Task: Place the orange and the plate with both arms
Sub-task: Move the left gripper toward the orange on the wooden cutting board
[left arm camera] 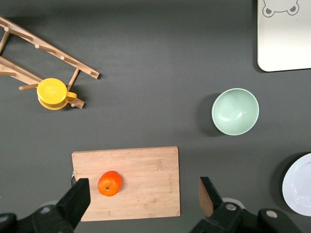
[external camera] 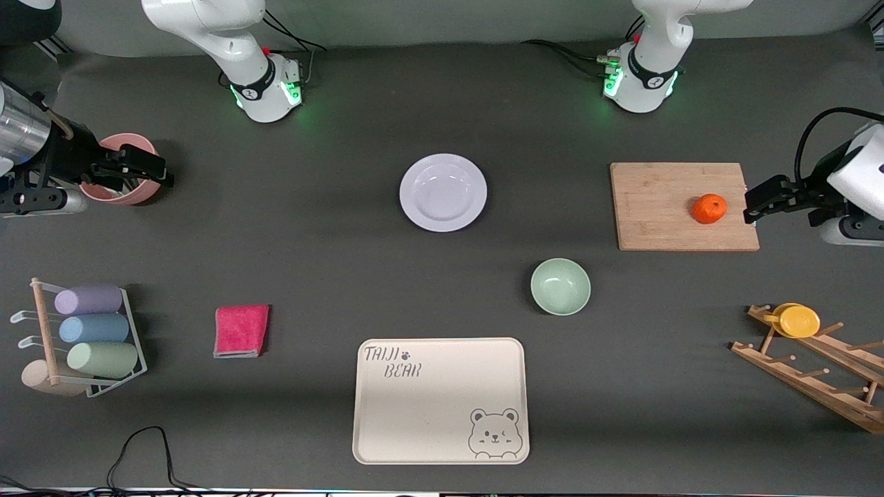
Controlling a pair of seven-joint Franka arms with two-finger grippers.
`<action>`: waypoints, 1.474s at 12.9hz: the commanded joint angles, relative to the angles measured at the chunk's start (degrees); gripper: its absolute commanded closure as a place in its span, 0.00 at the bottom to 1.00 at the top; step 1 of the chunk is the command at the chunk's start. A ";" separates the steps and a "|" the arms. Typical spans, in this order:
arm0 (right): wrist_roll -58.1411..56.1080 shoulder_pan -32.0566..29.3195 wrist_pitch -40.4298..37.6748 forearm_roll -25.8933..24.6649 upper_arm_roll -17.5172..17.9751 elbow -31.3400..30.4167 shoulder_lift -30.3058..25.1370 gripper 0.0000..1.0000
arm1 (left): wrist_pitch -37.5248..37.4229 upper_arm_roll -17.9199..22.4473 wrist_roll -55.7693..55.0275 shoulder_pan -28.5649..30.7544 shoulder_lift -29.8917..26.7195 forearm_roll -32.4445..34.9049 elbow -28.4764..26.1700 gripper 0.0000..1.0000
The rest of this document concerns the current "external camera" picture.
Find orange fruit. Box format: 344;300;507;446
692;194;729;225

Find white round plate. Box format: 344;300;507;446
399;153;488;233

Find pink bowl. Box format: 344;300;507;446
78;133;161;206

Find wooden cutting board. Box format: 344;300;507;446
610;162;761;252

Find yellow cup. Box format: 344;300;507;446
763;302;822;339

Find purple cup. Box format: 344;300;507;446
54;284;124;316

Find blue cup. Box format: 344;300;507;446
59;314;131;345

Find green cup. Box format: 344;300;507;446
66;342;140;380

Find pink folded cloth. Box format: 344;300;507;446
213;304;271;359

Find wooden peg drying rack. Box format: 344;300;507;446
731;304;884;435

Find green ceramic bowl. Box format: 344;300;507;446
530;258;592;317

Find beige cup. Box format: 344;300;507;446
21;359;87;398

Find cream tray with bear print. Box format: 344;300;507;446
352;337;530;465

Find white wire cup rack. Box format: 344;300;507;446
10;277;148;399

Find black right arm base cables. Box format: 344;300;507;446
262;10;327;87

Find black arm base cables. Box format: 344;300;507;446
262;10;327;87
521;17;646;80

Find black cable on table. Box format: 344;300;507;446
0;426;229;497

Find black left arm base cables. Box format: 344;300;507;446
521;17;646;80

